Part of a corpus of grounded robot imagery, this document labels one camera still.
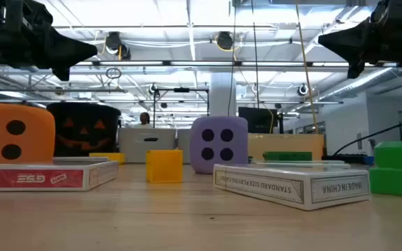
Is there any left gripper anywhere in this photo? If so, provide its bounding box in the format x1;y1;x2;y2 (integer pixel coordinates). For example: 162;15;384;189
0;0;98;82

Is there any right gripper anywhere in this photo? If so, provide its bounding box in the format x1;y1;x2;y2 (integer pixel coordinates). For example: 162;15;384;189
318;0;402;80

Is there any orange foam die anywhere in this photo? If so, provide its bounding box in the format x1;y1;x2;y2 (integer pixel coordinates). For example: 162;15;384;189
0;102;57;178

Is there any black and white card deck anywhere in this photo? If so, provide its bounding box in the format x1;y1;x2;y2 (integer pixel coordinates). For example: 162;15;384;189
52;156;110;166

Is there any small yellow brick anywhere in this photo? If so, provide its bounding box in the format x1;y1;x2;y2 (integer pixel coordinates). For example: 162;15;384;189
145;149;184;184

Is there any black pumpkin face bucket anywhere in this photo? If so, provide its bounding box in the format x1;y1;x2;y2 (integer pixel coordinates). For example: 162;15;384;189
46;102;122;158

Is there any yellow-orange flat brick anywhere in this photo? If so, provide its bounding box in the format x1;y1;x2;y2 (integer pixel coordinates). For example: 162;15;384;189
89;152;126;165

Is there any orange plastic bin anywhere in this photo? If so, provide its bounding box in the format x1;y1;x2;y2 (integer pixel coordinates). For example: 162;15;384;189
248;133;325;162

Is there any black monitor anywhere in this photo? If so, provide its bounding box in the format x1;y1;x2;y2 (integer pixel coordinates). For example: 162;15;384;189
237;106;280;135

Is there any grey plastic bin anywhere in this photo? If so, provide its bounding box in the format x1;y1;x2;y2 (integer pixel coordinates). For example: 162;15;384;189
118;127;177;165
177;128;192;165

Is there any white building column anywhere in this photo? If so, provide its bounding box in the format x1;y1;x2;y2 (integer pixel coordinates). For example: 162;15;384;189
209;72;237;118

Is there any grey white card deck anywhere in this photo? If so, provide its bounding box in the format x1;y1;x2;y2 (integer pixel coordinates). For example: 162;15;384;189
213;162;372;212

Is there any purple foam die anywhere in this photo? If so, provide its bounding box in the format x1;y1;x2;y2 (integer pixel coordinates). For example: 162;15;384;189
189;116;249;175

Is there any yellow hanging cable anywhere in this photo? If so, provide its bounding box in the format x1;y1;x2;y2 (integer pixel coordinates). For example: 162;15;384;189
294;0;320;135

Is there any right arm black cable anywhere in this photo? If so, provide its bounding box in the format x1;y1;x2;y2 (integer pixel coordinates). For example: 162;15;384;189
332;116;402;156

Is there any black hanging cable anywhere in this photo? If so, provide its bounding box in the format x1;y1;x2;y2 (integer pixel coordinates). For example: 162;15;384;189
227;0;237;117
250;0;261;109

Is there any black background rig frame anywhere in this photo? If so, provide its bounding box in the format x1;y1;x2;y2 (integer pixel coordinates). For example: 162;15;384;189
153;87;210;129

